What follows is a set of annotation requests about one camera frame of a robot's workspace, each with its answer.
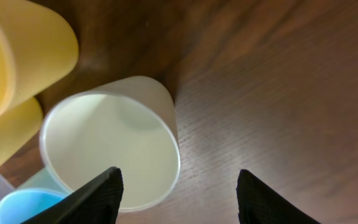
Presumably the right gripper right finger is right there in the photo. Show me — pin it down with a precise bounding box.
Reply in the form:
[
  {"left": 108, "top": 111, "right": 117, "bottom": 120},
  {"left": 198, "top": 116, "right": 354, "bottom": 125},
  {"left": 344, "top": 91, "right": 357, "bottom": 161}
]
[{"left": 236, "top": 169, "right": 319, "bottom": 224}]

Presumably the yellow cup beside container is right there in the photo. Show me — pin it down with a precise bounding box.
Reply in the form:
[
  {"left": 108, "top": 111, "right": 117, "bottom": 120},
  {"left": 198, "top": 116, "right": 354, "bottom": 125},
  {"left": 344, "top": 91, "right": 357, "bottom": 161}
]
[{"left": 0, "top": 98, "right": 44, "bottom": 166}]

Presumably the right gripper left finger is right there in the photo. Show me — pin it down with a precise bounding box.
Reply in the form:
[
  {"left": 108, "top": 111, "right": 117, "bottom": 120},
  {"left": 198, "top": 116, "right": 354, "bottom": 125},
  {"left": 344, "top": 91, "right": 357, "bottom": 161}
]
[{"left": 24, "top": 167, "right": 124, "bottom": 224}]

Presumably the light blue cup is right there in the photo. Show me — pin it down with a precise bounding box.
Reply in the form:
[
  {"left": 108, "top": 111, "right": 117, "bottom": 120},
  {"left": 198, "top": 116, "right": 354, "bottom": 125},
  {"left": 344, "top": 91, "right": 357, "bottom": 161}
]
[{"left": 0, "top": 167, "right": 71, "bottom": 224}]

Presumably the cream cup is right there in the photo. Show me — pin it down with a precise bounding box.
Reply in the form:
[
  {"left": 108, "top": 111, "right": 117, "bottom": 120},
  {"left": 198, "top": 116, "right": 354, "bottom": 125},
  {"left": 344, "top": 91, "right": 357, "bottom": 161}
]
[{"left": 39, "top": 76, "right": 181, "bottom": 212}]

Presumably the yellow cup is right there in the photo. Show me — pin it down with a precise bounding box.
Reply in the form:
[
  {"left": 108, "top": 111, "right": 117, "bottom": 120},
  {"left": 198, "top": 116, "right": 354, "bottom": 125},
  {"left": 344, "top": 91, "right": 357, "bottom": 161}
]
[
  {"left": 0, "top": 98, "right": 44, "bottom": 166},
  {"left": 0, "top": 0, "right": 79, "bottom": 116}
]

